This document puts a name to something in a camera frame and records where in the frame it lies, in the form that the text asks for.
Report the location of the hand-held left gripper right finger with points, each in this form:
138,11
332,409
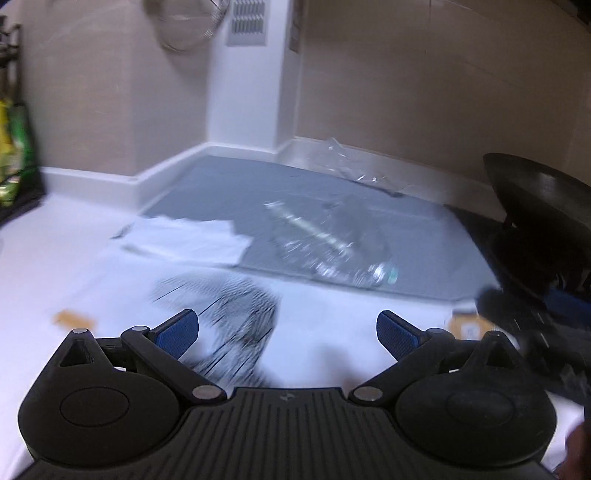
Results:
397,334

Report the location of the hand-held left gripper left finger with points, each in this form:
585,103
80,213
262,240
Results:
178,334

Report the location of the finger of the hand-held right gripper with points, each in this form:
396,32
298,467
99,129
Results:
561,301

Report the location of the small yellow packet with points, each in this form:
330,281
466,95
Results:
468,323

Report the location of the white paper tissue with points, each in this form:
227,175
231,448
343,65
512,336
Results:
184,240

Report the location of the black wok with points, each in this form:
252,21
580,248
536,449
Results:
540,203

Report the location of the crumpled clear plastic bottle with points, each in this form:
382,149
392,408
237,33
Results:
332,244

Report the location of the clear plastic wrapper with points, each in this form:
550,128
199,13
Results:
364,164

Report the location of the grey mat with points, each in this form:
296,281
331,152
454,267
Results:
286,184

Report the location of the green bottles in rack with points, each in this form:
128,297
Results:
18,152

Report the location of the hanging metal strainer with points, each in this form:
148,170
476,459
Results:
184,25

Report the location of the white wall vent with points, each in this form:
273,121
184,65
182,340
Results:
247,21

